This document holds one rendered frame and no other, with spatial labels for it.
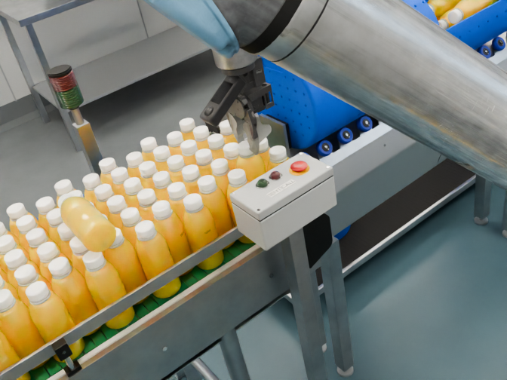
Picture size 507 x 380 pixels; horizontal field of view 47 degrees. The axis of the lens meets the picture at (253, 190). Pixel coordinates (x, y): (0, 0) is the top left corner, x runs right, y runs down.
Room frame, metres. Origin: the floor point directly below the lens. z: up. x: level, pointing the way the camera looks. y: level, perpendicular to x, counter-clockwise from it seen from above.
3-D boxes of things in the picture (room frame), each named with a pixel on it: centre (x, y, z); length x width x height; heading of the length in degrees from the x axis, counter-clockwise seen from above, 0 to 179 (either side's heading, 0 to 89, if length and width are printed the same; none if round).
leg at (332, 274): (1.32, -0.18, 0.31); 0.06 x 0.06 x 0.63; 30
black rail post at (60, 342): (0.79, 0.42, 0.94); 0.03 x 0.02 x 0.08; 120
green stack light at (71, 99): (1.46, 0.42, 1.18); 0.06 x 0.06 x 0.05
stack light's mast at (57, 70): (1.46, 0.42, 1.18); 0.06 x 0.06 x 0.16
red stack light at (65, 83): (1.46, 0.42, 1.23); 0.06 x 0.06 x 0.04
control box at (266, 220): (0.99, -0.06, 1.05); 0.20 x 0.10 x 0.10; 120
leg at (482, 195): (1.93, -0.96, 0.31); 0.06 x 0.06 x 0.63; 30
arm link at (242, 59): (1.15, -0.02, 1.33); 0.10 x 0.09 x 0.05; 30
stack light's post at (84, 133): (1.46, 0.42, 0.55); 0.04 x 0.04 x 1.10; 30
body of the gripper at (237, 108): (1.15, -0.03, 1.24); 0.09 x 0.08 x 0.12; 120
